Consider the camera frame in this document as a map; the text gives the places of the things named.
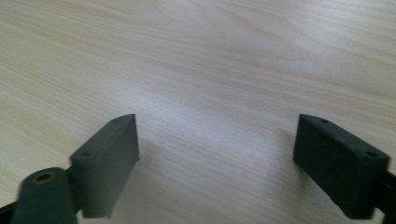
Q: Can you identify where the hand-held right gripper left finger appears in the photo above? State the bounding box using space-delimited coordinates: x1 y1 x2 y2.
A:
68 113 140 219

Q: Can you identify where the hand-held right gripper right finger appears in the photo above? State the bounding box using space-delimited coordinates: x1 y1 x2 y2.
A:
292 113 391 220

